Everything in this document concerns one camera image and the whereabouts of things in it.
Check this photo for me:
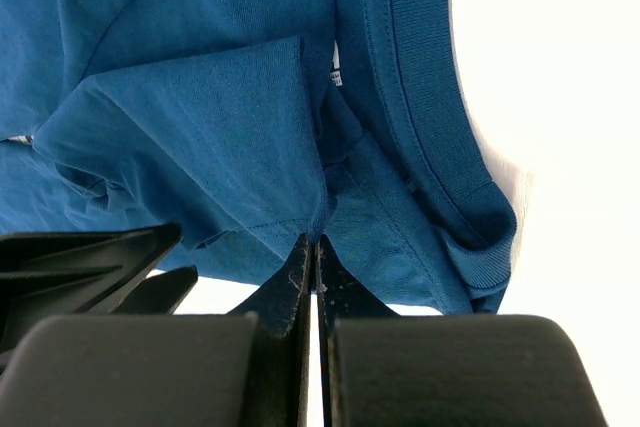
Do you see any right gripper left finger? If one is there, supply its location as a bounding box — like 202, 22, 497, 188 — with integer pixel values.
229, 234, 311, 426

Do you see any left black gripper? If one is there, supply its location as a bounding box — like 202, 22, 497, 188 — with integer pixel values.
1, 224, 198, 352

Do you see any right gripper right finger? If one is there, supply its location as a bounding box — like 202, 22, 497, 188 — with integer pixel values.
313, 235, 399, 426

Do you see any blue t-shirt with print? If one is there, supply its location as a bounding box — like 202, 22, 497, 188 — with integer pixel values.
1, 0, 516, 314

